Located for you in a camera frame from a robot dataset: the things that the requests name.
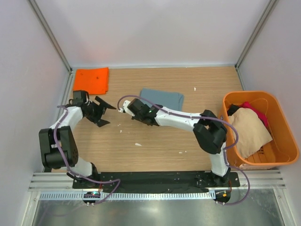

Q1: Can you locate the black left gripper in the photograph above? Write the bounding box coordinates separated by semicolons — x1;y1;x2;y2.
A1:
85;97;115;127

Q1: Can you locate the blue grey t shirt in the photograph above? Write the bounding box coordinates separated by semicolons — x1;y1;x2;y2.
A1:
140;88;184;111

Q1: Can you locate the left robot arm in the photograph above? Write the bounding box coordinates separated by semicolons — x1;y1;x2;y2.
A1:
39;90;116;188

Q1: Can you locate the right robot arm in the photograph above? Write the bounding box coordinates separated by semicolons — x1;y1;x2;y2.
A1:
122;98;230;186

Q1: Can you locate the folded orange t shirt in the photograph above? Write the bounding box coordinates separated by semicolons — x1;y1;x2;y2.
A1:
73;67;109;95

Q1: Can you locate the black garment in basket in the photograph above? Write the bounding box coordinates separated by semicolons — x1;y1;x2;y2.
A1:
227;104;240;116

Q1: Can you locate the red t shirt in basket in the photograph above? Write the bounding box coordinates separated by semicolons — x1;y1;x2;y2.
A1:
241;102;269;128

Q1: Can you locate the beige t shirt in basket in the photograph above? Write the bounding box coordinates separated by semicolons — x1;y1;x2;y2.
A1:
228;108;272;158

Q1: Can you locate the orange plastic basket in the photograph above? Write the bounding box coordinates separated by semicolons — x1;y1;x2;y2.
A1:
218;91;299;170

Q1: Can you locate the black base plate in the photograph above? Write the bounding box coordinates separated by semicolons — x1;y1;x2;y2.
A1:
71;171;240;194

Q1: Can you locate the left aluminium corner post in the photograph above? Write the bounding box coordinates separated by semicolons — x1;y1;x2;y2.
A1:
27;0;72;74

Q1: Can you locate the aluminium corner post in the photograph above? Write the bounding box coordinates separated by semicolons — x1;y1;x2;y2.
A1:
27;0;72;74
235;0;279;71

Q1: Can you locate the white slotted cable duct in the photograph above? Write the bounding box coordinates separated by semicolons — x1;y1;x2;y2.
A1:
40;190;215;201

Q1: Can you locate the aluminium frame rail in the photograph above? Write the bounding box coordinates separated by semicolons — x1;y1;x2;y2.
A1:
27;171;78;192

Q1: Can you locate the right aluminium corner post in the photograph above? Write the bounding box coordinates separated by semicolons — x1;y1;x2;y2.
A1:
235;0;279;71

